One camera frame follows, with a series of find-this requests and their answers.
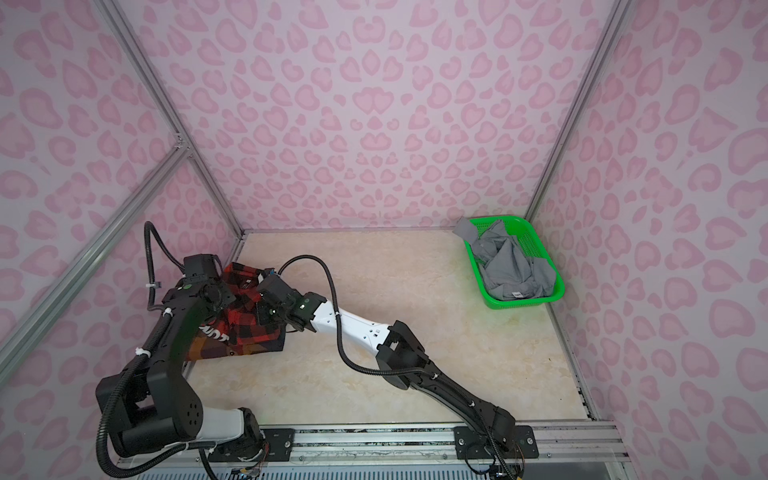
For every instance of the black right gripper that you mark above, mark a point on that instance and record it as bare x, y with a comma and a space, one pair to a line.
263, 319

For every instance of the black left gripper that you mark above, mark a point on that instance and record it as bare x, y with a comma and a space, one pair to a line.
227, 296

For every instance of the red black plaid shirt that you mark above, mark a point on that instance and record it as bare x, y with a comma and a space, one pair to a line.
245, 321

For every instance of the green plastic basket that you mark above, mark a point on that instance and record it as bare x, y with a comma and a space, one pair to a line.
532, 246

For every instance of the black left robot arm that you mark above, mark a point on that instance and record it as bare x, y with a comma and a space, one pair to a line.
149, 411

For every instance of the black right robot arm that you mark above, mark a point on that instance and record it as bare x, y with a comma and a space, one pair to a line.
392, 352

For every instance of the folded brown plaid shirt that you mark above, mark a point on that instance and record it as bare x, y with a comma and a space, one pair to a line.
203, 348

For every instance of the grey shirt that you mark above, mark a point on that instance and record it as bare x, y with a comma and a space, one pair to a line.
505, 272

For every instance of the aluminium frame diagonal bar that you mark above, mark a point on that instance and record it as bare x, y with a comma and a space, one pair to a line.
38, 320

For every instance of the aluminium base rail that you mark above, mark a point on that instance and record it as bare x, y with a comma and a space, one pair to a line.
556, 449

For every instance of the left corner aluminium post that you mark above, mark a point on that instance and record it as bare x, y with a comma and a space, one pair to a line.
128, 40

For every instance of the corner aluminium post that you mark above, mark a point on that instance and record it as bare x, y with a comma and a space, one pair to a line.
128, 40
620, 14

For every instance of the right corner aluminium post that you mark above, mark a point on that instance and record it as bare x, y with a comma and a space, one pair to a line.
620, 14

